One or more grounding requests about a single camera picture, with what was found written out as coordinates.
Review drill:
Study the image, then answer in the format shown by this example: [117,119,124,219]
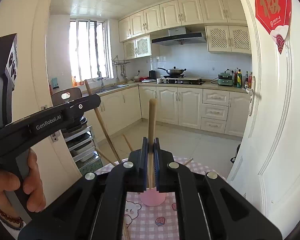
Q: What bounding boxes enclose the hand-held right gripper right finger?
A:
[154,137,283,240]

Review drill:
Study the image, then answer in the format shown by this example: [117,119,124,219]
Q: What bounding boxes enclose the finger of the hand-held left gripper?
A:
[61,95,102,123]

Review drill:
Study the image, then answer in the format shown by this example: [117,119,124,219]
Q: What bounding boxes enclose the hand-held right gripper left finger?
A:
[18,137,149,240]

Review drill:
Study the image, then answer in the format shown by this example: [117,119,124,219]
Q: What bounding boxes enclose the pink cup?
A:
[139,187,165,207]

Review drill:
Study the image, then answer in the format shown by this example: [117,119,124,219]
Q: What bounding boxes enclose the person's left hand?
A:
[0,148,47,214]

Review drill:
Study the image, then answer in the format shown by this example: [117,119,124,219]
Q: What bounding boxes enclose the metal faucet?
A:
[97,71,105,89]

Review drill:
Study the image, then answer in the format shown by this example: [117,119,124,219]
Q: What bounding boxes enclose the kitchen sink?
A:
[100,84,129,92]

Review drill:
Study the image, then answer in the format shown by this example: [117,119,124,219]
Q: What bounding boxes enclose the metal storage trolley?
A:
[64,124,98,169]

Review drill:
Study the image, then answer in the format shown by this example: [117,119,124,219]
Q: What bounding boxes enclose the kitchen window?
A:
[69,19,114,82]

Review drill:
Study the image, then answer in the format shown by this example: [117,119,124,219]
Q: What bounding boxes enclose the pink checked tablecloth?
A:
[94,156,227,240]

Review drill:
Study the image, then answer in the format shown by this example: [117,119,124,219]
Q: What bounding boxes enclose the cream lower kitchen cabinets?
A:
[82,84,252,138]

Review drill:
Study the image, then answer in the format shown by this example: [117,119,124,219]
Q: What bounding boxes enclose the cream kitchen cabinets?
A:
[118,0,250,43]
[82,84,252,138]

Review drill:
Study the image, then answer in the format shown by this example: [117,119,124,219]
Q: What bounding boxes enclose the cream cabinet drawer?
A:
[202,104,229,120]
[202,89,230,105]
[201,117,227,134]

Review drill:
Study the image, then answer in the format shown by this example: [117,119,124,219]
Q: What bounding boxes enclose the cream lattice door cabinet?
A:
[205,25,252,54]
[123,34,152,60]

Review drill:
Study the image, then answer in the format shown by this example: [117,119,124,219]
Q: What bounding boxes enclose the small black object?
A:
[230,144,242,164]

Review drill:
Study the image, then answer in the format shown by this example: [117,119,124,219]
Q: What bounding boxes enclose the wok with lid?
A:
[157,66,187,78]

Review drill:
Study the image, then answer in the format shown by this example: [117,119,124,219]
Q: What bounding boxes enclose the gas stove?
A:
[161,76,206,85]

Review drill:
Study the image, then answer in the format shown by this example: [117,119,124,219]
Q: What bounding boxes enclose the range hood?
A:
[151,27,207,46]

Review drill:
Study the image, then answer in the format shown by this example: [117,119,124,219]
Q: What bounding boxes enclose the green countertop appliance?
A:
[217,70,234,87]

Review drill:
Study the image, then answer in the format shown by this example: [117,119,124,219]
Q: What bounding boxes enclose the white door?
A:
[226,0,300,230]

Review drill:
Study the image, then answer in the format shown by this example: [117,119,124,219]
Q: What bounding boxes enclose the cream upper kitchen cabinets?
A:
[118,0,250,43]

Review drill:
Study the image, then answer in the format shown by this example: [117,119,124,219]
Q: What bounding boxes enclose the red door poster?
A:
[252,0,292,55]

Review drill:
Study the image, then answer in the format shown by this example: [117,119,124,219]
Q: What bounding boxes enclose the wall utensil rack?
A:
[112,55,131,82]

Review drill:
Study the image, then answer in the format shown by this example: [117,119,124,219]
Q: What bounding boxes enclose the metal door handle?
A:
[247,76,256,117]

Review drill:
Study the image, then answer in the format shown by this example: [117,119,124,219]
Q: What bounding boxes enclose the red bead bracelet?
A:
[0,195,24,229]

